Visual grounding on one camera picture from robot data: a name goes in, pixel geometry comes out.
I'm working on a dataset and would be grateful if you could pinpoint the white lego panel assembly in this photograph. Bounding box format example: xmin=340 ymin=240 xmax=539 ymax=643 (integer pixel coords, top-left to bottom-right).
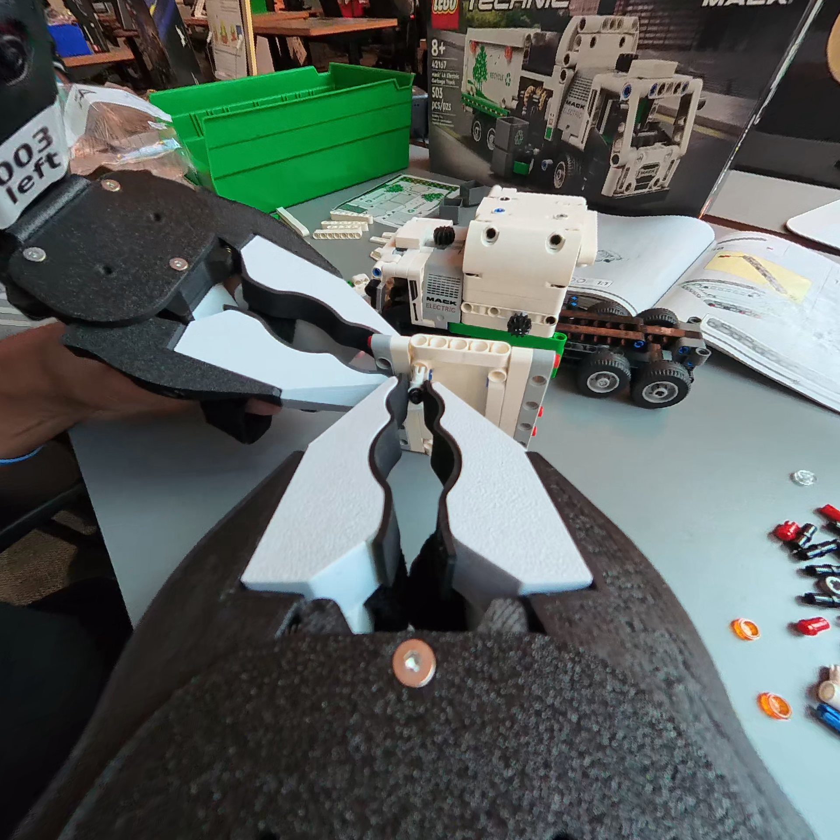
xmin=369 ymin=331 xmax=567 ymax=454

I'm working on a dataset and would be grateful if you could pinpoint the white pad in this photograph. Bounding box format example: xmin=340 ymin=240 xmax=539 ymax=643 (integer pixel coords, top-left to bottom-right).
xmin=786 ymin=200 xmax=840 ymax=252

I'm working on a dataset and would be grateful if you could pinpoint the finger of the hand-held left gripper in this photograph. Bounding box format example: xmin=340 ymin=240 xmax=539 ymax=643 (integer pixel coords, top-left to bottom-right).
xmin=233 ymin=234 xmax=403 ymax=352
xmin=172 ymin=307 xmax=398 ymax=413

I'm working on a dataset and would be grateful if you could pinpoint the lego set box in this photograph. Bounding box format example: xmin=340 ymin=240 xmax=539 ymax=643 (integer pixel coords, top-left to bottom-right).
xmin=427 ymin=0 xmax=840 ymax=219

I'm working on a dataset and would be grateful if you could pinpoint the clear plastic bag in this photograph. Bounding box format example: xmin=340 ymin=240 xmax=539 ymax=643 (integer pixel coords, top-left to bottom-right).
xmin=62 ymin=82 xmax=198 ymax=191

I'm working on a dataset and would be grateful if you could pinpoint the instruction booklet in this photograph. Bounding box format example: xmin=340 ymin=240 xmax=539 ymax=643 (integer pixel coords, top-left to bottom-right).
xmin=567 ymin=213 xmax=840 ymax=414

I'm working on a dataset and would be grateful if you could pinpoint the green sticker sheet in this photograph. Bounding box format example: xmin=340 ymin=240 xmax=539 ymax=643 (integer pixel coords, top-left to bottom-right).
xmin=331 ymin=174 xmax=460 ymax=224

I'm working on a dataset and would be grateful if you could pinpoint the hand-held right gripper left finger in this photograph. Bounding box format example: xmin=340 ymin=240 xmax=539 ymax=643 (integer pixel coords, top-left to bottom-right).
xmin=240 ymin=376 xmax=411 ymax=635

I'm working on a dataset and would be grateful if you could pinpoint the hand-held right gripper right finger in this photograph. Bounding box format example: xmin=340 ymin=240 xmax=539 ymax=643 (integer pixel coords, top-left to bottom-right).
xmin=423 ymin=379 xmax=595 ymax=614

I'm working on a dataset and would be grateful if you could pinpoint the green plastic bin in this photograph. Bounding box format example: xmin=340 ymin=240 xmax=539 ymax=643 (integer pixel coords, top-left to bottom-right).
xmin=150 ymin=62 xmax=416 ymax=214

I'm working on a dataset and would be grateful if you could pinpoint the white lego truck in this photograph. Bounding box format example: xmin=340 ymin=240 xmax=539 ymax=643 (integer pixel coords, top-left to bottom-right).
xmin=364 ymin=185 xmax=713 ymax=409

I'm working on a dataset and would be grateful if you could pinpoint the person's left hand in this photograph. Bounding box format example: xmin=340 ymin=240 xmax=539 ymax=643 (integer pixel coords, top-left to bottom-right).
xmin=0 ymin=322 xmax=283 ymax=462

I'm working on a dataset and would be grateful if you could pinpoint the pile of small lego pins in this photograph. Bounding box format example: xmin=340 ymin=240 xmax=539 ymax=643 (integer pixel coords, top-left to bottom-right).
xmin=771 ymin=502 xmax=840 ymax=736

